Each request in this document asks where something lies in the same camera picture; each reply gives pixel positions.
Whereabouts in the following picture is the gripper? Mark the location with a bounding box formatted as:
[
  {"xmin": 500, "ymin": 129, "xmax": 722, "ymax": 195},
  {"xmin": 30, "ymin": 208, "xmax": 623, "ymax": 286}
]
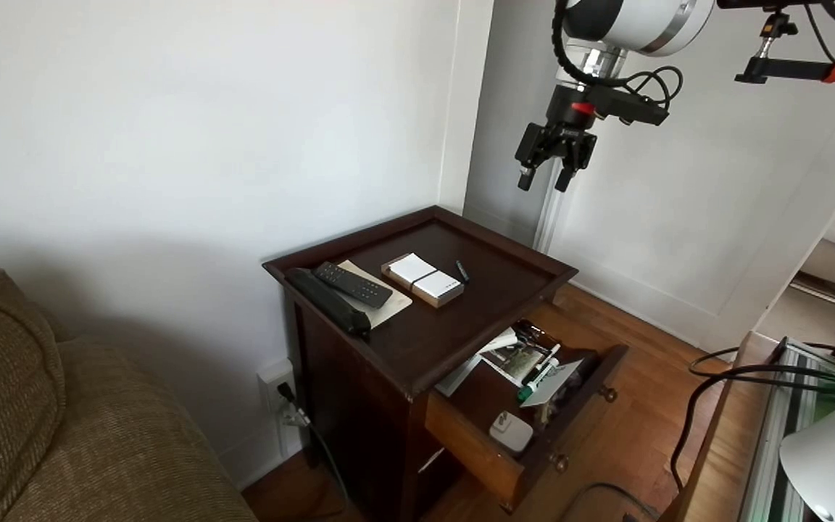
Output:
[{"xmin": 515, "ymin": 85, "xmax": 599, "ymax": 194}]

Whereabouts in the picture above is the green capped marker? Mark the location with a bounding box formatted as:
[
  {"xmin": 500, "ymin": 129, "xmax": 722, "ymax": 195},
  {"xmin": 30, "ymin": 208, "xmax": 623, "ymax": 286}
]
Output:
[{"xmin": 517, "ymin": 344, "xmax": 562, "ymax": 404}]

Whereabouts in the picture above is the white notepad in holder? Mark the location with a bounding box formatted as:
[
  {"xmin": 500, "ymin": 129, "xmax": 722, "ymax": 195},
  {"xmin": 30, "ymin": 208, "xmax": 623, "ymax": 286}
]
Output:
[{"xmin": 381, "ymin": 252, "xmax": 465, "ymax": 309}]

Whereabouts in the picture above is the stack of papers and photos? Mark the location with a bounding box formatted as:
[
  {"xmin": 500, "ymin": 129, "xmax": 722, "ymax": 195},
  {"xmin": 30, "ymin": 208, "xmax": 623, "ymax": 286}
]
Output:
[{"xmin": 435, "ymin": 327, "xmax": 547, "ymax": 397}]

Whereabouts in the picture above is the white paper sheet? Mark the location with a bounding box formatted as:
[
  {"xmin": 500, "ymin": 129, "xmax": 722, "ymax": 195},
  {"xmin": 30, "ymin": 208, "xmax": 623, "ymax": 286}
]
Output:
[{"xmin": 520, "ymin": 359, "xmax": 585, "ymax": 409}]

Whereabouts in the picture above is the beige paper sheet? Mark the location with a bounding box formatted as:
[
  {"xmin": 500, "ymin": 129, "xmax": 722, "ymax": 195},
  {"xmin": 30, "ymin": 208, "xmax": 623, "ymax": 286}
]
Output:
[{"xmin": 336, "ymin": 260, "xmax": 414, "ymax": 329}]

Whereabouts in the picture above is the dark wooden nightstand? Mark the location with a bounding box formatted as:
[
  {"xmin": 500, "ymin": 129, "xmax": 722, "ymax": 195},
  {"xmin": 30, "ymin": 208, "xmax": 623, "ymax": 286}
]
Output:
[{"xmin": 262, "ymin": 205, "xmax": 629, "ymax": 522}]

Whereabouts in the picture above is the black remote control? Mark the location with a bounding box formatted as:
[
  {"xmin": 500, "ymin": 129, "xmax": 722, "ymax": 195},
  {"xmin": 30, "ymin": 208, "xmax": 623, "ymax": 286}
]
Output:
[{"xmin": 313, "ymin": 261, "xmax": 394, "ymax": 310}]

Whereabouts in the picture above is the small white box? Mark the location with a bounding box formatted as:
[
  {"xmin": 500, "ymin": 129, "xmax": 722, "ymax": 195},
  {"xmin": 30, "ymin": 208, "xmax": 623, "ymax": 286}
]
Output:
[{"xmin": 489, "ymin": 410, "xmax": 535, "ymax": 455}]

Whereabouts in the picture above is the nightstand drawer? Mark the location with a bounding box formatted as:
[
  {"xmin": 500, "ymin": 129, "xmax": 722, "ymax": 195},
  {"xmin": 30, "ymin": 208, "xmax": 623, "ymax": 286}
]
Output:
[{"xmin": 425, "ymin": 319, "xmax": 629, "ymax": 513}]

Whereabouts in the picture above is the brown couch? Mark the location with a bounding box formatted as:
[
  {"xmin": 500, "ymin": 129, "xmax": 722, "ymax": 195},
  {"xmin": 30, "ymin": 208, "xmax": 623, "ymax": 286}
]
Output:
[{"xmin": 0, "ymin": 254, "xmax": 259, "ymax": 522}]

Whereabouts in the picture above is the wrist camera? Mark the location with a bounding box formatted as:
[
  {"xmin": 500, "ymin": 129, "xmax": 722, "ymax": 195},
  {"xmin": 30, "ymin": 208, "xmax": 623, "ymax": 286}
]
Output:
[{"xmin": 591, "ymin": 86, "xmax": 672, "ymax": 127}]

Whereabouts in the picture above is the black cable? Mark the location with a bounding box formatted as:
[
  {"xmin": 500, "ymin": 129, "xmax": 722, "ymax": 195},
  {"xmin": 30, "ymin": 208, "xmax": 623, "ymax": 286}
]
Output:
[
  {"xmin": 669, "ymin": 341, "xmax": 835, "ymax": 494},
  {"xmin": 554, "ymin": 481, "xmax": 662, "ymax": 522},
  {"xmin": 277, "ymin": 381, "xmax": 352, "ymax": 512}
]

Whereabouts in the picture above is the camera on mount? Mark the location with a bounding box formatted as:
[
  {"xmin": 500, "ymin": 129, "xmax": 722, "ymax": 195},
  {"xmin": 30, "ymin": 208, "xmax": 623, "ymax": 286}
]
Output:
[{"xmin": 717, "ymin": 0, "xmax": 835, "ymax": 86}]

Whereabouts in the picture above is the white wall socket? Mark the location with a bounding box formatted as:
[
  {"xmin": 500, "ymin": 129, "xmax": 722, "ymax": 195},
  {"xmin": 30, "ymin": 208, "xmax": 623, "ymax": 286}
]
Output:
[{"xmin": 257, "ymin": 360, "xmax": 304, "ymax": 459}]

